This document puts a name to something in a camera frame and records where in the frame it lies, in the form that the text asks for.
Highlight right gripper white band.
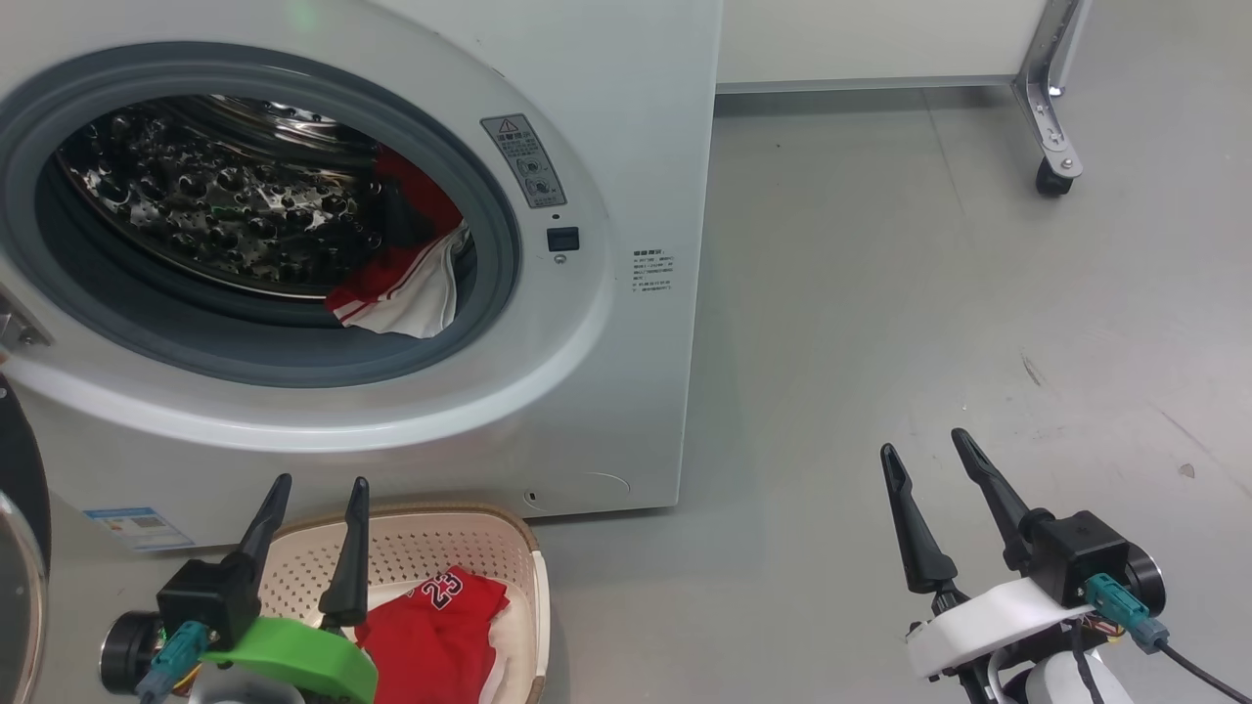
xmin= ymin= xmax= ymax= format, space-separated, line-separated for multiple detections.
xmin=880 ymin=428 xmax=1111 ymax=704

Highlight glass washing machine door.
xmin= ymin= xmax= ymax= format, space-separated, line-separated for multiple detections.
xmin=0 ymin=376 xmax=52 ymax=704

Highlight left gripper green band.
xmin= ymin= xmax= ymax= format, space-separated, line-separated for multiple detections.
xmin=201 ymin=474 xmax=380 ymax=704

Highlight red garment white stripes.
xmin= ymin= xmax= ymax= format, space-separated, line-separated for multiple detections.
xmin=325 ymin=147 xmax=470 ymax=340

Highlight right camera cable teal plug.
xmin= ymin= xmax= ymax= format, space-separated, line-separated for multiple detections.
xmin=1082 ymin=573 xmax=1252 ymax=704

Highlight blue energy label sticker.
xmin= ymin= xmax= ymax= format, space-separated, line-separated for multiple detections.
xmin=83 ymin=506 xmax=196 ymax=554

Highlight printed text notice sticker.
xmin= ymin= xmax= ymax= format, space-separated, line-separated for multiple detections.
xmin=631 ymin=248 xmax=677 ymax=295

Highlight left camera cable teal plug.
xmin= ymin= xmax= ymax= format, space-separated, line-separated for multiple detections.
xmin=135 ymin=620 xmax=212 ymax=704

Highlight white front-load washing machine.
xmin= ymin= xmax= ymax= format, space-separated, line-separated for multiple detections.
xmin=0 ymin=0 xmax=723 ymax=559

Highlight camera cable teal plug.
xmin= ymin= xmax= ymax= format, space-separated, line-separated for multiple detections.
xmin=1082 ymin=573 xmax=1252 ymax=704
xmin=135 ymin=620 xmax=212 ymax=704

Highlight red jersey with number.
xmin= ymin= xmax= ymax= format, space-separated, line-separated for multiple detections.
xmin=354 ymin=565 xmax=534 ymax=704

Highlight white partition panel on casters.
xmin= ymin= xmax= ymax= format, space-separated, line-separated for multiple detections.
xmin=716 ymin=0 xmax=1089 ymax=198

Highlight cream perforated laundry basket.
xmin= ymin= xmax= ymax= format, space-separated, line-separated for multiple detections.
xmin=259 ymin=503 xmax=551 ymax=704

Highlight grey warning label sticker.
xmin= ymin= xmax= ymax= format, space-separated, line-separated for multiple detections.
xmin=480 ymin=113 xmax=567 ymax=209

